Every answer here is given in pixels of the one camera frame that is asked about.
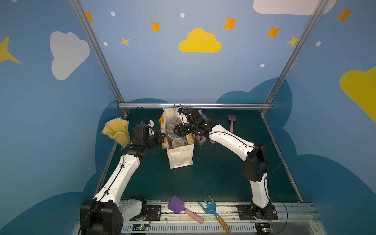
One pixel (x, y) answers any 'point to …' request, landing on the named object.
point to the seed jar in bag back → (176, 120)
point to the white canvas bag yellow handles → (180, 149)
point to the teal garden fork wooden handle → (211, 209)
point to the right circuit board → (263, 228)
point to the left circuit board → (140, 227)
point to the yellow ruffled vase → (118, 129)
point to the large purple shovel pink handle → (177, 206)
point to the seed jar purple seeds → (212, 141)
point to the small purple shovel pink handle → (232, 118)
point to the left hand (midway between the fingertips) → (168, 134)
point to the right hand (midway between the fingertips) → (180, 126)
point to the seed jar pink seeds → (170, 129)
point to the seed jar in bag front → (176, 142)
